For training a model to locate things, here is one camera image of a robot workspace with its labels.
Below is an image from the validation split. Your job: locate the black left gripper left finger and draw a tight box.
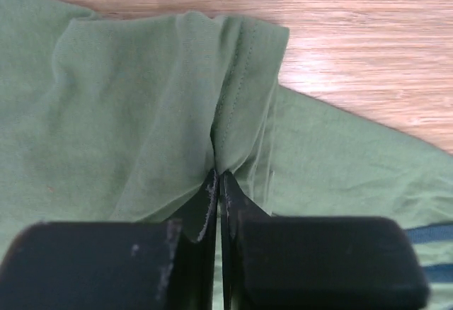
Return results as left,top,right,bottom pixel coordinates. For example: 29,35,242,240
1,171,218,309

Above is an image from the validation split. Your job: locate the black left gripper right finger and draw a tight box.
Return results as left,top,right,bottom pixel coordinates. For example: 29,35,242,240
219,171,430,309

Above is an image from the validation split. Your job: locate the olive green tank top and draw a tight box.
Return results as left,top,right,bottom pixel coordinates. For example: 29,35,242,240
1,0,452,309

